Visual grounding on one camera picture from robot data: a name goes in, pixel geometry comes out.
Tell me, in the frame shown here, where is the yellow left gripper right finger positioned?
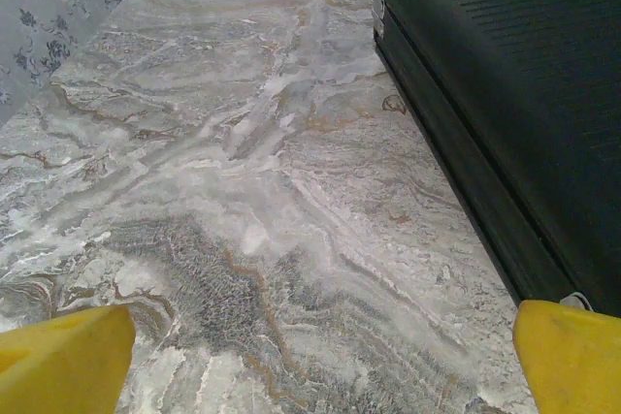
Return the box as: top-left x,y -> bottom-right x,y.
512,300 -> 621,414

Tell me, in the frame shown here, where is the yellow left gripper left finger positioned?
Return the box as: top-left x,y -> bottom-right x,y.
0,305 -> 137,414

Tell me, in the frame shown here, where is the black ribbed hard case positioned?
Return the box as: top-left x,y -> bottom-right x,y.
371,0 -> 621,318

